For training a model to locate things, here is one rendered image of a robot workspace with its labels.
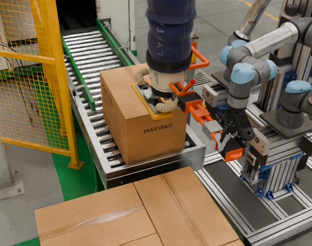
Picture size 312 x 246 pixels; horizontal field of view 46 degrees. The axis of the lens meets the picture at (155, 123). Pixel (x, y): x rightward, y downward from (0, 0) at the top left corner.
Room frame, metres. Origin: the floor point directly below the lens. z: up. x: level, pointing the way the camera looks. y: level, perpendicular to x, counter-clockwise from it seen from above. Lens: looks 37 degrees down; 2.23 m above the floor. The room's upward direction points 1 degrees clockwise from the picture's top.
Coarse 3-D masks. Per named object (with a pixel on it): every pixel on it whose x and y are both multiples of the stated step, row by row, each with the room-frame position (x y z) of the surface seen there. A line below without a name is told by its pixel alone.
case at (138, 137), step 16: (144, 64) 2.36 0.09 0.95; (112, 80) 2.13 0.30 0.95; (128, 80) 2.14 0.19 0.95; (144, 80) 2.14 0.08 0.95; (112, 96) 1.95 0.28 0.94; (128, 96) 1.94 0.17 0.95; (112, 112) 1.98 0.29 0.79; (128, 112) 1.77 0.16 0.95; (144, 112) 1.77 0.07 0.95; (176, 112) 1.82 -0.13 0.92; (112, 128) 2.00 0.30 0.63; (128, 128) 1.70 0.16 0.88; (144, 128) 1.74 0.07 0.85; (160, 128) 1.78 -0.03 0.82; (176, 128) 1.82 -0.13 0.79; (128, 144) 1.70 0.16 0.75; (144, 144) 1.74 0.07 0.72; (160, 144) 1.78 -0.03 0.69; (176, 144) 1.83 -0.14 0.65; (128, 160) 1.70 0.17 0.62
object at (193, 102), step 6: (180, 96) 1.44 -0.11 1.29; (186, 96) 1.44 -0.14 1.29; (192, 96) 1.44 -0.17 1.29; (198, 96) 1.43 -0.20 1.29; (180, 102) 1.42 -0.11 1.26; (186, 102) 1.37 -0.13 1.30; (192, 102) 1.38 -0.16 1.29; (198, 102) 1.39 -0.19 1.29; (180, 108) 1.40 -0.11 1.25; (186, 108) 1.36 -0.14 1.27
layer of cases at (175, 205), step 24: (120, 192) 1.50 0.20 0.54; (144, 192) 1.51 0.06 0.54; (168, 192) 1.51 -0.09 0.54; (192, 192) 1.51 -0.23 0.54; (48, 216) 1.31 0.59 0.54; (72, 216) 1.32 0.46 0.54; (96, 216) 1.32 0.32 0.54; (120, 216) 1.32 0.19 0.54; (144, 216) 1.33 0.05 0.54; (168, 216) 1.33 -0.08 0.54; (192, 216) 1.34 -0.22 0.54; (216, 216) 1.34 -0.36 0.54; (48, 240) 1.16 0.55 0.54; (72, 240) 1.16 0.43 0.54; (96, 240) 1.16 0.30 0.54; (120, 240) 1.17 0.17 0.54; (144, 240) 1.17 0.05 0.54; (168, 240) 1.17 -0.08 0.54; (192, 240) 1.18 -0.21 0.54; (216, 240) 1.18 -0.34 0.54; (240, 240) 1.18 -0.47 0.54
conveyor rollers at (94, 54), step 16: (96, 32) 3.82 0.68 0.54; (80, 48) 3.40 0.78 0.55; (96, 48) 3.45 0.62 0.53; (80, 64) 3.11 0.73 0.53; (96, 64) 3.09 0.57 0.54; (112, 64) 3.08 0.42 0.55; (96, 80) 2.81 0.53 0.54; (80, 96) 2.56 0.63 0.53; (96, 96) 2.54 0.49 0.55; (96, 112) 2.34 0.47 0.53; (112, 144) 1.94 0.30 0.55
